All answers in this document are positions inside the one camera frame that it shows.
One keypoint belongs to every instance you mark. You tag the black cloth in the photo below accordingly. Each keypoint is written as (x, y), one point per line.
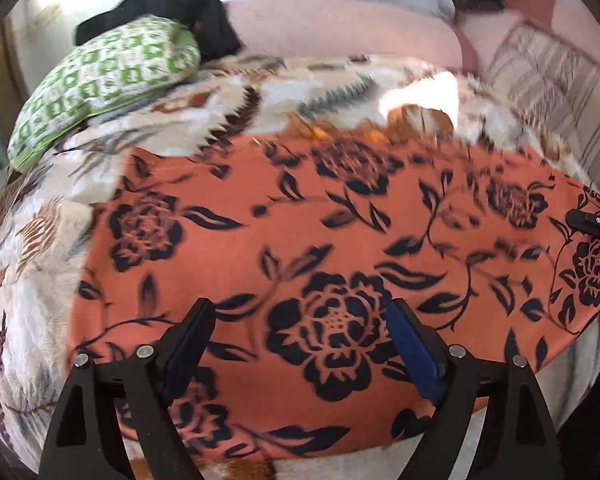
(180, 15)

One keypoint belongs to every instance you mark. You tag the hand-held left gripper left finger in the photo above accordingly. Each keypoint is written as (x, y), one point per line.
(185, 347)

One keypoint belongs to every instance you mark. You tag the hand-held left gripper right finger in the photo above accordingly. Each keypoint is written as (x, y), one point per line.
(414, 347)

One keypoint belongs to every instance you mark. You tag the green checkered pillow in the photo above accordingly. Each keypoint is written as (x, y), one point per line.
(105, 82)

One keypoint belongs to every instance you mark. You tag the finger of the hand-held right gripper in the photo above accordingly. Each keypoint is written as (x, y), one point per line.
(596, 220)

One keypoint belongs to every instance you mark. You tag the pink quilted bedspread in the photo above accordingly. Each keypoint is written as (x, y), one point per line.
(350, 30)

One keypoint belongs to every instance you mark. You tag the beige leaf-print blanket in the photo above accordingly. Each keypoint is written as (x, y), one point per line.
(45, 240)

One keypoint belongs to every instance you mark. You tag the striped beige bedding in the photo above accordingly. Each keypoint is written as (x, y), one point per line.
(560, 90)

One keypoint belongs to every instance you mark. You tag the orange floral garment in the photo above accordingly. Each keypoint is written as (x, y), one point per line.
(330, 270)

